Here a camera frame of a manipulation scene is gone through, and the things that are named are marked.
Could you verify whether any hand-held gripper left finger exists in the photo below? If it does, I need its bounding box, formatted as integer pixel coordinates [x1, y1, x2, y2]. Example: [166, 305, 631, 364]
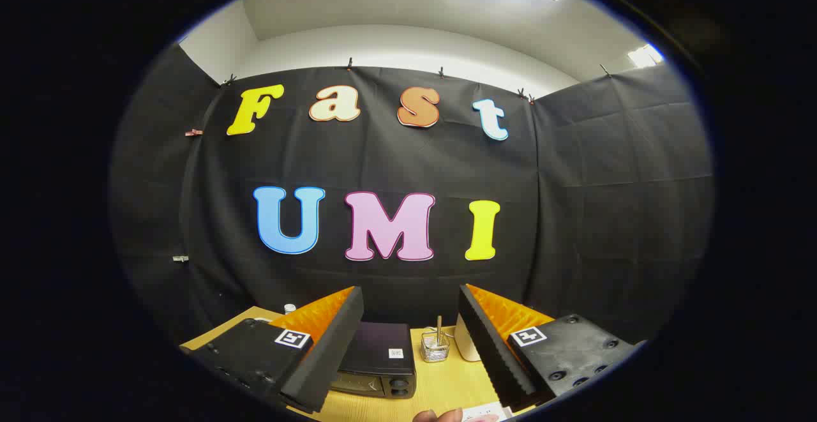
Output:
[181, 285, 365, 415]

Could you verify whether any wire mesh holder basket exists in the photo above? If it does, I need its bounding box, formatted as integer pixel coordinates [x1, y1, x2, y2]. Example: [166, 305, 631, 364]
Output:
[421, 331, 451, 363]

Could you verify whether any cream white box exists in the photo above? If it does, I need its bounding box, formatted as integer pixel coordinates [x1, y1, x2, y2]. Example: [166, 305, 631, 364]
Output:
[454, 313, 483, 363]

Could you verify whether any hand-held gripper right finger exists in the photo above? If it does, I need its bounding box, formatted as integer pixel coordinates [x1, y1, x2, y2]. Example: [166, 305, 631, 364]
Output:
[458, 283, 641, 414]

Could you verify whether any black toaster oven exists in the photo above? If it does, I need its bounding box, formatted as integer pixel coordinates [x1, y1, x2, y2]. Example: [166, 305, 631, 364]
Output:
[331, 321, 417, 400]

